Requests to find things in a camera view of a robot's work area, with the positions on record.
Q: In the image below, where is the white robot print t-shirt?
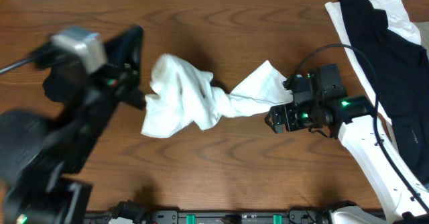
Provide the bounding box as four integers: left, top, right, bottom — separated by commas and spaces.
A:
141, 54, 292, 139

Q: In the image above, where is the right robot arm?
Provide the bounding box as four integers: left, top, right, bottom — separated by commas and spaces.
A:
265, 96, 428, 223

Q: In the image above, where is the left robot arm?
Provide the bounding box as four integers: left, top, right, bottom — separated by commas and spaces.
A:
1, 25, 145, 223

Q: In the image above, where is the folded black garment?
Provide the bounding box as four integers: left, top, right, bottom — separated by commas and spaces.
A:
42, 71, 74, 103

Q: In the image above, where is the black t-shirt in pile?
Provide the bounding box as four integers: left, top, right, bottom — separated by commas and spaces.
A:
339, 0, 428, 184

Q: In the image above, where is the white t-shirt in pile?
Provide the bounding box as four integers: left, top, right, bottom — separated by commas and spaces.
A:
325, 0, 428, 123

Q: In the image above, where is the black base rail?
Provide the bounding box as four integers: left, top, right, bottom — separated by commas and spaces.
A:
83, 200, 389, 224

